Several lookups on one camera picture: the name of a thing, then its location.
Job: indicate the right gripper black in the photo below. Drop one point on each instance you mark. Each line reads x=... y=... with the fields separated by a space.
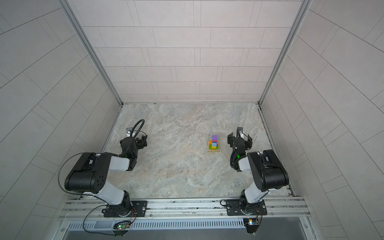
x=232 y=140

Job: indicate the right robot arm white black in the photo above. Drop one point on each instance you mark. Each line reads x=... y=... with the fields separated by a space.
x=267 y=171

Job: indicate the aluminium mounting rail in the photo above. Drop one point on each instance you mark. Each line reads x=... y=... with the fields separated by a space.
x=198 y=208

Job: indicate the perforated vent strip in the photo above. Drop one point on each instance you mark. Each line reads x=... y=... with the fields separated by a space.
x=164 y=224

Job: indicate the left controller board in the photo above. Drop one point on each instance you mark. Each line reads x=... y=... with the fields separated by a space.
x=122 y=226

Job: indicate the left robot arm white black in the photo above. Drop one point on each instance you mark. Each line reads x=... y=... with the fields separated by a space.
x=89 y=177

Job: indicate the controller board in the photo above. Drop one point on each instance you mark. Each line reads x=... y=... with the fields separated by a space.
x=122 y=226
x=252 y=225

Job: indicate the right controller board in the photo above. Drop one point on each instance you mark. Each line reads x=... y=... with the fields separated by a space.
x=252 y=225

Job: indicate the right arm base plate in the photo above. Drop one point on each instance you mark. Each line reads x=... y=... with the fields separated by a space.
x=243 y=208

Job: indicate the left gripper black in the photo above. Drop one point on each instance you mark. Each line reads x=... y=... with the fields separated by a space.
x=140 y=142

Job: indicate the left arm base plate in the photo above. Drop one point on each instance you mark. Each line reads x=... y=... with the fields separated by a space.
x=126 y=209

